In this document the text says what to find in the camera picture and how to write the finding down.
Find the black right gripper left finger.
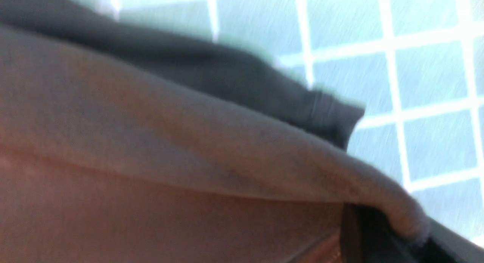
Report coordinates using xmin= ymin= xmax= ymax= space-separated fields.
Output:
xmin=340 ymin=204 xmax=365 ymax=263

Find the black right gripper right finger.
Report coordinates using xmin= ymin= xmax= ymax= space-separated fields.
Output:
xmin=359 ymin=207 xmax=424 ymax=263

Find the gray long-sleeved shirt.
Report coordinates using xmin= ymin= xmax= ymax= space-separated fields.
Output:
xmin=0 ymin=0 xmax=484 ymax=263

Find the green checkered table mat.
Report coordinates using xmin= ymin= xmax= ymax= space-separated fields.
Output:
xmin=72 ymin=0 xmax=483 ymax=246

